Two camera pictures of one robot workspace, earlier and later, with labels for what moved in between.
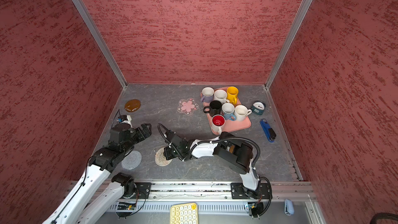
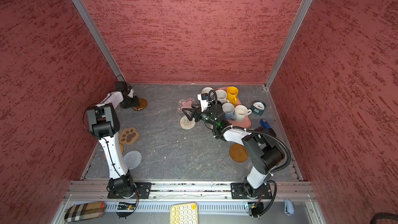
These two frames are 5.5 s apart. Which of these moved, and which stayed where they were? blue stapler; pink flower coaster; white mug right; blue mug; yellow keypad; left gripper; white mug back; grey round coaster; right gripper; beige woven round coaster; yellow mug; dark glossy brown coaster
Moved: right gripper; beige woven round coaster; dark glossy brown coaster; left gripper
Stayed: grey round coaster; white mug right; blue stapler; pink flower coaster; white mug back; yellow mug; blue mug; yellow keypad
